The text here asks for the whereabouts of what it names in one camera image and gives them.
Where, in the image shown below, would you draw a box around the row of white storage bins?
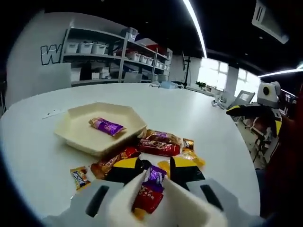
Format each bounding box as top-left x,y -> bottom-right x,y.
65,41 -> 170,71

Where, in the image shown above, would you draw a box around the small white device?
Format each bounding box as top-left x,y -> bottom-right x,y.
211,99 -> 226,109

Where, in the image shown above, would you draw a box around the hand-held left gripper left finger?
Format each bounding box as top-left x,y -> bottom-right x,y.
42,158 -> 145,227

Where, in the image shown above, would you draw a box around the black tripod stand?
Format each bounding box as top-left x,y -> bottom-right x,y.
181,51 -> 193,88

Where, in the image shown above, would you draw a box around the small orange food packet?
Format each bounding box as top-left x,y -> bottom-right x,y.
70,165 -> 91,191

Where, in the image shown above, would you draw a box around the ceiling air vent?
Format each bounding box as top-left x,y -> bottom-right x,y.
251,0 -> 290,45

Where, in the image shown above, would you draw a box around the long ceiling light strip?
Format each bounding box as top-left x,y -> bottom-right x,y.
182,0 -> 209,59

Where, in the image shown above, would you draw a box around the beige food tongs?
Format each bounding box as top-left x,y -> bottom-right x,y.
108,169 -> 229,227

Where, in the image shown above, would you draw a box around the blue box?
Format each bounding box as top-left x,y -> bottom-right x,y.
160,81 -> 178,90

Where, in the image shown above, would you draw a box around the grey metal shelving rack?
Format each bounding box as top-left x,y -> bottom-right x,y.
60,26 -> 173,86

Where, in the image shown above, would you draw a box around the purple and red food packet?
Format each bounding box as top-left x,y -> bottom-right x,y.
131,165 -> 168,221

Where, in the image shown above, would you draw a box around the bright window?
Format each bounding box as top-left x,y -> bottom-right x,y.
197,58 -> 261,95

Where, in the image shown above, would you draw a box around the pale grey board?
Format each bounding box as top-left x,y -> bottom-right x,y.
35,62 -> 72,93

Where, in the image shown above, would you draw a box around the person's blue trousers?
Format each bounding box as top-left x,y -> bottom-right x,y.
255,167 -> 270,189

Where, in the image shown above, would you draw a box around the short ceiling light strip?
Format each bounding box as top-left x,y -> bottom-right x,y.
258,68 -> 303,78

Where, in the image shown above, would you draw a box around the pile of snacks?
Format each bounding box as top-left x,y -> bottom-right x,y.
91,129 -> 206,180

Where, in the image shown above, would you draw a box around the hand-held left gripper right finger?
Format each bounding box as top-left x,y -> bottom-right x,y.
169,157 -> 265,227

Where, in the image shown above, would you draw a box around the beige hexagonal container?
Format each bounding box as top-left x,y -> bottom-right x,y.
53,102 -> 148,157

